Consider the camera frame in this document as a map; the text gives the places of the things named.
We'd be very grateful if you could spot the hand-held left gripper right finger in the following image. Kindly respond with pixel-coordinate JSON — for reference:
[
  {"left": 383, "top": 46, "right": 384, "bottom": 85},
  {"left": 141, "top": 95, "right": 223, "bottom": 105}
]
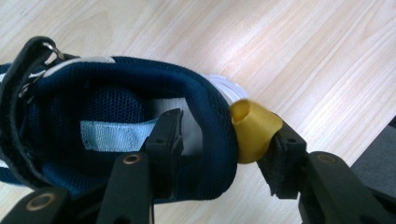
[{"left": 257, "top": 115, "right": 310, "bottom": 200}]

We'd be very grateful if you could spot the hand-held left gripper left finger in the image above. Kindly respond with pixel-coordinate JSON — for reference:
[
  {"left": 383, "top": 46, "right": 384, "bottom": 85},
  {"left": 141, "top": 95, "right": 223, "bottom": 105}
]
[{"left": 141, "top": 107, "right": 185, "bottom": 200}]

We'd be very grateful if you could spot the navy and white child sneaker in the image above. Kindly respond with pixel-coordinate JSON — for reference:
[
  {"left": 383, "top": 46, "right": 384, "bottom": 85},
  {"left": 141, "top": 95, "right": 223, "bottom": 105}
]
[{"left": 0, "top": 35, "right": 284, "bottom": 204}]

